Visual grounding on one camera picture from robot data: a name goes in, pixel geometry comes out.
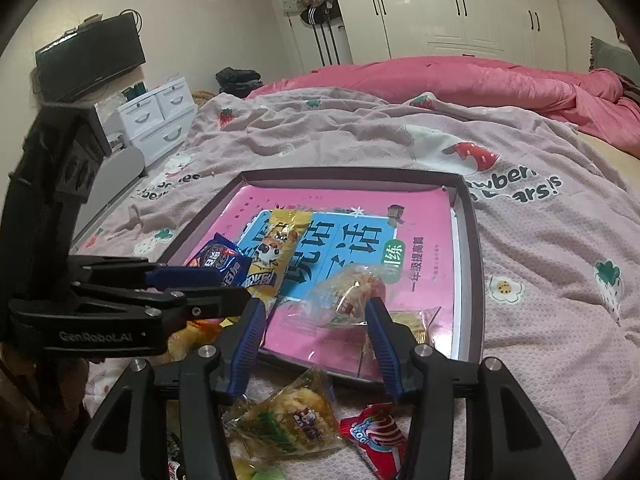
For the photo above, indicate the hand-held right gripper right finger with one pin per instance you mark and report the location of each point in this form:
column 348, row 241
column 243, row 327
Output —
column 385, row 350

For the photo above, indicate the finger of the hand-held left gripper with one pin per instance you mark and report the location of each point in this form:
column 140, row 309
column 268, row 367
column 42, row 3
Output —
column 215, row 302
column 185, row 276

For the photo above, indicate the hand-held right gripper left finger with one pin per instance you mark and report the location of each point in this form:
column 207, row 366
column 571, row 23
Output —
column 247, row 350

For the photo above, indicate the blue cookie packet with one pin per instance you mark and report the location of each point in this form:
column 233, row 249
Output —
column 220, row 257

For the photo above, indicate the clear pastry packet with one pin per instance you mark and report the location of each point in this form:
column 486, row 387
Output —
column 420, row 325
column 285, row 415
column 345, row 295

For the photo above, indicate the yellow cartoon snack packet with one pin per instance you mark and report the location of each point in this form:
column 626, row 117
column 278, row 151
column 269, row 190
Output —
column 275, row 255

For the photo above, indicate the red snack packet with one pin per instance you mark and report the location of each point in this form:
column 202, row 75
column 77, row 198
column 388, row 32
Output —
column 375, row 435

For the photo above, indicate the dark grey shallow box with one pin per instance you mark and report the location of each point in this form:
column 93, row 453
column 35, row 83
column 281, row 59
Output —
column 472, row 270

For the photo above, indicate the light green snack packet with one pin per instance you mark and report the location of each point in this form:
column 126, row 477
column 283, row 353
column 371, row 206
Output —
column 265, row 474

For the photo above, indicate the black cartoon snack packet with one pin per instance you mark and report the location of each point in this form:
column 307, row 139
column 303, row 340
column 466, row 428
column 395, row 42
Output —
column 175, row 460

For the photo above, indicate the person's left forearm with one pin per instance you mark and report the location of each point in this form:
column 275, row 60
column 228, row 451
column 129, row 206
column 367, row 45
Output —
column 35, row 410

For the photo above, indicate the pink book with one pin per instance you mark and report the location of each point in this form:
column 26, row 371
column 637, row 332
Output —
column 425, row 235

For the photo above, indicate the white drawer unit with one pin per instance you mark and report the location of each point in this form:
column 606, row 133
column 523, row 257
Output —
column 160, row 125

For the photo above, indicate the brown plush toy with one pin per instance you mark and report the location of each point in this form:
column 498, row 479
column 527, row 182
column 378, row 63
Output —
column 202, row 99

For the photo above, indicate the printed pink blanket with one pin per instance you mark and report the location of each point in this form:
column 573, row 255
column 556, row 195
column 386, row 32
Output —
column 540, row 260

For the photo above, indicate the dark clothes pile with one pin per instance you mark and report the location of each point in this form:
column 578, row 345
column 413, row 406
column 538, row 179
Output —
column 237, row 82

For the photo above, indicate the black television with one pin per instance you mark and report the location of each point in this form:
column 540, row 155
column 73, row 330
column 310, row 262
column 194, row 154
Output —
column 90, row 60

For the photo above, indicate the pink duvet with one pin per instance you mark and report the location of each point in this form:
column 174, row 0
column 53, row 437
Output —
column 450, row 80

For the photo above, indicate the tan bed sheet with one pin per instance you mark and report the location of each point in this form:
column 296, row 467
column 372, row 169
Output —
column 610, row 152

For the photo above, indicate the hanging clothes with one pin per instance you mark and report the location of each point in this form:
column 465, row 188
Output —
column 315, row 5

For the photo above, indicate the white wardrobe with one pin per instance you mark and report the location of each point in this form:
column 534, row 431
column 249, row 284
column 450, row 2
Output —
column 425, row 10

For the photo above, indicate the striped pillow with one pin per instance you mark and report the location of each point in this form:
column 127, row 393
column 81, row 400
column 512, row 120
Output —
column 632, row 90

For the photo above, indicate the grey padded headboard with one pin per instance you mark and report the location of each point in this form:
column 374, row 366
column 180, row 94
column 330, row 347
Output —
column 612, row 57

